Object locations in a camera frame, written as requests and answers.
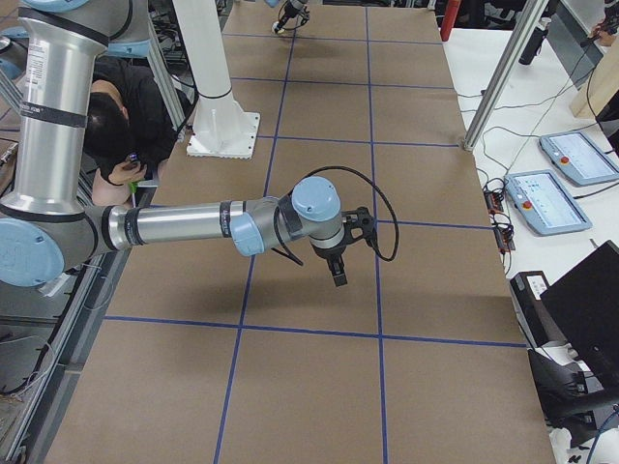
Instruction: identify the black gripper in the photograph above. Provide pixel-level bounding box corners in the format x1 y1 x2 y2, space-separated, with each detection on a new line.
311 244 347 287

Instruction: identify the blue white call bell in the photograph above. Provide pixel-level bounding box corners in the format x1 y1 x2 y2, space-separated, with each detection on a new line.
273 23 285 35

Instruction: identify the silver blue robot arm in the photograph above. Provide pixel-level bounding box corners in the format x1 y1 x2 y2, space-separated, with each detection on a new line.
1 1 349 287
278 0 310 23

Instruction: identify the orange circuit board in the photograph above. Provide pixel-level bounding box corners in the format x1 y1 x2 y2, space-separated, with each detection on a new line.
484 189 504 214
493 226 516 254

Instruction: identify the black computer box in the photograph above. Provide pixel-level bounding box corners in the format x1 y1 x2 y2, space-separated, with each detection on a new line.
509 271 563 347

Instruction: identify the near blue teach pendant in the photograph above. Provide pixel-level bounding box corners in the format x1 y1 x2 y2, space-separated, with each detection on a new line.
504 170 592 236

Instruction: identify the blue teach pendant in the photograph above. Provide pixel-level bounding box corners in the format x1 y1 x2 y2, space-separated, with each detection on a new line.
539 130 618 187
504 170 592 236

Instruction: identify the person in black jacket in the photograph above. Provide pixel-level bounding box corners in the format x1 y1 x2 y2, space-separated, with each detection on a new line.
83 56 178 206

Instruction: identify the black laptop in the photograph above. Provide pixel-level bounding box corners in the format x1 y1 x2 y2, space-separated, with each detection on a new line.
541 240 618 388

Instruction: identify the far blue teach pendant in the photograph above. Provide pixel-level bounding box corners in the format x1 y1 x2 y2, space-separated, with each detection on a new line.
539 130 618 187

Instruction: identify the red cylinder bottle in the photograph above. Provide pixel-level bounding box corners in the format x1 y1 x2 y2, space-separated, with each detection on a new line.
440 0 461 43

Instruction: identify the black water bottle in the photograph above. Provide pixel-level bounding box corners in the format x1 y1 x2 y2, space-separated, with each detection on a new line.
518 17 551 66

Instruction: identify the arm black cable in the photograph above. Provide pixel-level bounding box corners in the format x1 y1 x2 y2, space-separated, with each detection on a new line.
270 165 399 266

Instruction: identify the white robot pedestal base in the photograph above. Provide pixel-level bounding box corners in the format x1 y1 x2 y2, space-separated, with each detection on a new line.
177 1 260 160

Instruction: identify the aluminium frame post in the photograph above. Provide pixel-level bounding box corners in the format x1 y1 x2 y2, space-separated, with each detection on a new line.
462 0 557 152

